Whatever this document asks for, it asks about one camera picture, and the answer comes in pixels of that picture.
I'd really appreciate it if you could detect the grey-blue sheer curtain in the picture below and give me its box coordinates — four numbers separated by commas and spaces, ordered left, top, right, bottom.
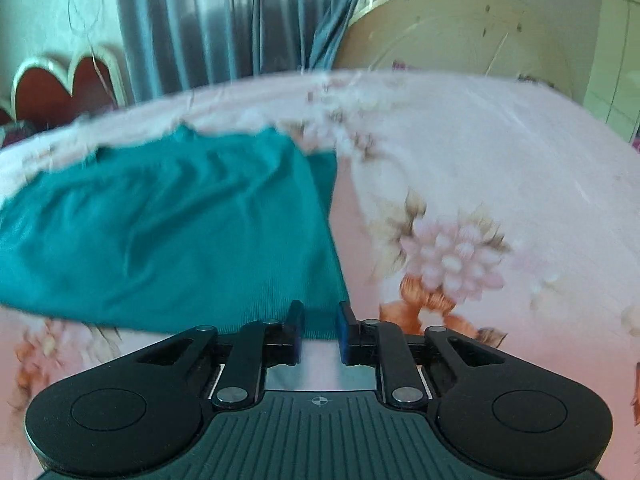
115, 0, 261, 103
252, 0, 373, 81

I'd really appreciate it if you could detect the teal long-sleeved sweatshirt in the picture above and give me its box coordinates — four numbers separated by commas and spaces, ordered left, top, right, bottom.
0, 125, 351, 341

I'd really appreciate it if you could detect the thin white cable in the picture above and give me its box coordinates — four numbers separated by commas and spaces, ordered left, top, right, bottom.
69, 0, 118, 91

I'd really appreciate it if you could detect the pink floral bed sheet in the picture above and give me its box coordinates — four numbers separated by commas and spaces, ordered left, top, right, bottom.
0, 70, 640, 411

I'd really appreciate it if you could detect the red scalloped headboard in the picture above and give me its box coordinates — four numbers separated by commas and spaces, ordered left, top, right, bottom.
0, 45, 128, 126

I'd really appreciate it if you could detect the cream arched headboard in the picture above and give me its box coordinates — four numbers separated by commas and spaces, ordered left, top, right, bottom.
332, 0, 583, 96

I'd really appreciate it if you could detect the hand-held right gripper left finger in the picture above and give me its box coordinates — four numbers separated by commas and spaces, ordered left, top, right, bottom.
135, 301, 306, 408

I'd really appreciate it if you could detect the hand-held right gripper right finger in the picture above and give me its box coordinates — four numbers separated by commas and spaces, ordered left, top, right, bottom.
337, 301, 505, 407

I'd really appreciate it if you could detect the cream panelled wardrobe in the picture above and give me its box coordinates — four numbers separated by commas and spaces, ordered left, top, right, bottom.
582, 0, 640, 141

